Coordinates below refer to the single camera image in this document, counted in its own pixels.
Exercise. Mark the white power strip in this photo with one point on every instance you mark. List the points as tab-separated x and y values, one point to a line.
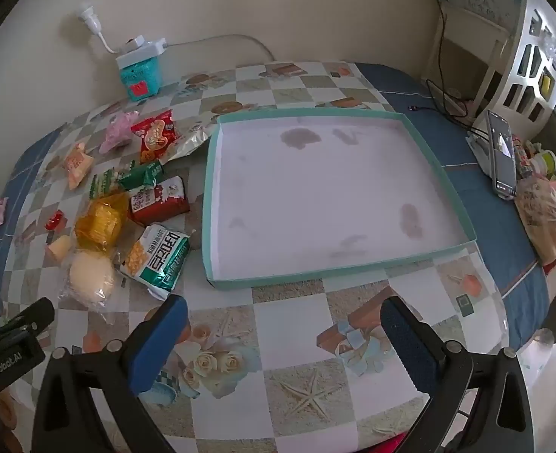
138	50

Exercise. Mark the round bread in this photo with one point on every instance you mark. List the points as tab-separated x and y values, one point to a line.
89	279

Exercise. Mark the red white milk snack pack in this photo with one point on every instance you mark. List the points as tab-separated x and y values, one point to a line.
159	203

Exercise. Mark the white wall plug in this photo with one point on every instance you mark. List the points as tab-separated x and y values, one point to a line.
89	17

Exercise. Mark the red peanut snack bag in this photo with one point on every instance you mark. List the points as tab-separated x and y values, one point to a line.
157	134

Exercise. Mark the small yellow cake piece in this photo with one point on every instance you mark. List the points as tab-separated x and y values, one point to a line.
60	248

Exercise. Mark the pink snack packet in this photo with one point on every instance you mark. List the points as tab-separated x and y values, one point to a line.
118	132

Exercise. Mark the smartphone on stand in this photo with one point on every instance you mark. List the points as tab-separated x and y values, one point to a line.
501	154

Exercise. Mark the dark green snack packet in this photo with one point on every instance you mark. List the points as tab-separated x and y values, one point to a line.
145	175

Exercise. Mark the patterned tablecloth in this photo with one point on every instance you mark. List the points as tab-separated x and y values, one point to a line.
279	324

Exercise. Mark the green white cracker packet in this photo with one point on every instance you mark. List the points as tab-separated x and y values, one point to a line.
156	260

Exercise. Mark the bag of brown snacks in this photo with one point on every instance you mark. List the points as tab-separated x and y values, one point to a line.
536	205

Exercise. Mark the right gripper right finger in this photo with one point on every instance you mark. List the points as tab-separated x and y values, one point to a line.
477	402

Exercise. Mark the teal-rimmed cardboard tray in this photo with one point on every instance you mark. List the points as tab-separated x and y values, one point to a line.
295	194

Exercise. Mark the white phone stand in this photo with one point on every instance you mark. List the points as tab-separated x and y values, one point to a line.
480	150

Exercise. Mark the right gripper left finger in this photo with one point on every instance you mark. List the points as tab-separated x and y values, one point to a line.
66	416

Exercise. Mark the teal toy box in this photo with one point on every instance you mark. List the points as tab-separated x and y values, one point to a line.
142	79

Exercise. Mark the beige foil snack bag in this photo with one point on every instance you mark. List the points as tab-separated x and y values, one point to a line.
190	136

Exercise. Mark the green rice cracker packet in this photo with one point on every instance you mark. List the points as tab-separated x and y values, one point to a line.
107	183

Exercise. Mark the white lattice shelf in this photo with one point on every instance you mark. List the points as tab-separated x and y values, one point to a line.
526	94

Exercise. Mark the orange egg roll packet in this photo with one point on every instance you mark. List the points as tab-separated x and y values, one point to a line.
77	164

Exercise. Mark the small red candy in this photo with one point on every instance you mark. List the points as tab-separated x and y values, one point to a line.
56	222

